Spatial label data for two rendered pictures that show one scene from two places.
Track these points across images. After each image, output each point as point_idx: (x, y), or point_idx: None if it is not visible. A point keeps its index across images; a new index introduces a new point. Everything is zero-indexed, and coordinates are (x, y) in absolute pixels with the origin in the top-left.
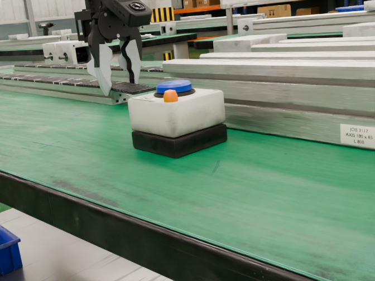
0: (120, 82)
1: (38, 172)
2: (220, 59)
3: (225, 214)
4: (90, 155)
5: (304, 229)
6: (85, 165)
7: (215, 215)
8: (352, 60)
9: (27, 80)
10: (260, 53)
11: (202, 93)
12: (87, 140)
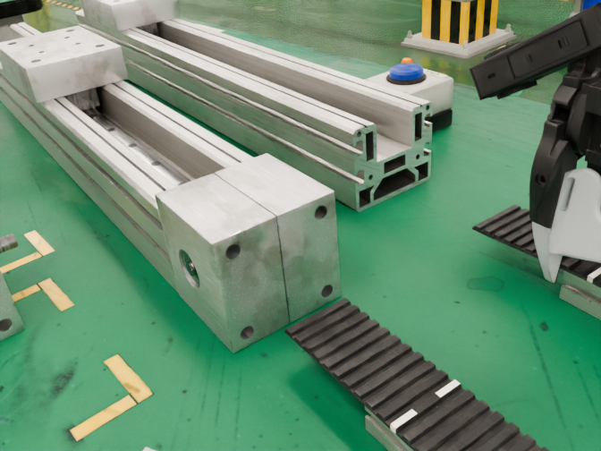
0: (593, 271)
1: (522, 104)
2: (352, 86)
3: (376, 73)
4: (490, 118)
5: (344, 68)
6: (485, 108)
7: (380, 73)
8: (260, 52)
9: None
10: (298, 95)
11: (379, 74)
12: (518, 144)
